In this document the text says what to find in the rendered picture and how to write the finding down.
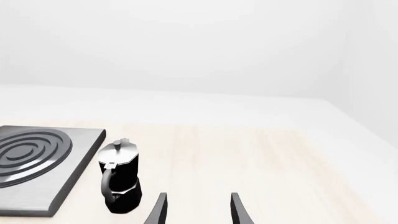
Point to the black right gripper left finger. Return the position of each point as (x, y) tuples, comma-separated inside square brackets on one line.
[(159, 211)]

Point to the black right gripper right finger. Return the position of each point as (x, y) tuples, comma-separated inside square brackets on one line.
[(238, 212)]

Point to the black moka pot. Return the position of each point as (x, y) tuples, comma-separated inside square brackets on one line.
[(122, 177)]

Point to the flat black stove plate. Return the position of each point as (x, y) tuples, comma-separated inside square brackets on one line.
[(37, 168)]

